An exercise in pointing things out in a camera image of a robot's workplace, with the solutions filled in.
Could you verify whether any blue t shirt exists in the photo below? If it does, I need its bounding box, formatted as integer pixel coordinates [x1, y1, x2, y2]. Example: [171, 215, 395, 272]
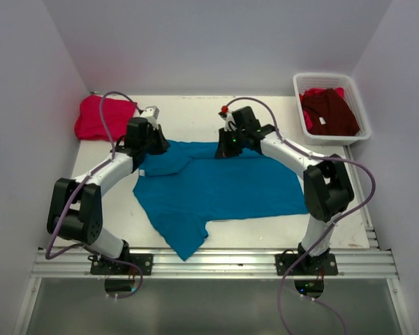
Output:
[133, 141, 308, 260]

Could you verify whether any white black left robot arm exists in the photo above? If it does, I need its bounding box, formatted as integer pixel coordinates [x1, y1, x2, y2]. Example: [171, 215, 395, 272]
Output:
[45, 116, 170, 262]

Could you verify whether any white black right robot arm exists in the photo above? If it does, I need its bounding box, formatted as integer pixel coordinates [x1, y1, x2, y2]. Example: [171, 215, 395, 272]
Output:
[215, 106, 355, 274]

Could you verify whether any folded pink t shirt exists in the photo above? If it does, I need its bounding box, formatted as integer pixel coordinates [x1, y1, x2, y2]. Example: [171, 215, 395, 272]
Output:
[74, 95, 138, 142]

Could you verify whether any white plastic laundry basket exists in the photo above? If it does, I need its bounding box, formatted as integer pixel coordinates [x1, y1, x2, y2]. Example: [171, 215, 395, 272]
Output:
[293, 73, 371, 146]

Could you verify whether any dark red t shirt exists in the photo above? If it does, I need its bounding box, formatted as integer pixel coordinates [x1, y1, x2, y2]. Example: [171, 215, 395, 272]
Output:
[301, 88, 360, 136]

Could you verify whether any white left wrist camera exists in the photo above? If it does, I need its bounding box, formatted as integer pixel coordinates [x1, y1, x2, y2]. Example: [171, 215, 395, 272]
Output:
[139, 106, 160, 128]

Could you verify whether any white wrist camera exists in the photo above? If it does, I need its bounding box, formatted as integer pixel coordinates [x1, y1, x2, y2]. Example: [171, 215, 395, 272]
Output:
[139, 106, 160, 128]
[219, 105, 237, 132]

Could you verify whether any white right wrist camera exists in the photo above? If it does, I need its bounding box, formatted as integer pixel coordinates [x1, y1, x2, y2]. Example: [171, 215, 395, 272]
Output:
[219, 105, 237, 132]

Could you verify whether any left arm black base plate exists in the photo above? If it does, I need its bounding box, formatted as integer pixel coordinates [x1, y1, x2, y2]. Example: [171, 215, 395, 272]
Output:
[87, 253, 154, 276]

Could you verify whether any aluminium front rail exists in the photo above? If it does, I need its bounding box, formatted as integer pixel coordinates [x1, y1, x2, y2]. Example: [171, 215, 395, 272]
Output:
[31, 248, 399, 279]

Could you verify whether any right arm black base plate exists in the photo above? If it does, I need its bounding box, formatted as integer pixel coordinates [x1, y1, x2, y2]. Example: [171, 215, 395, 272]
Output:
[274, 249, 339, 276]

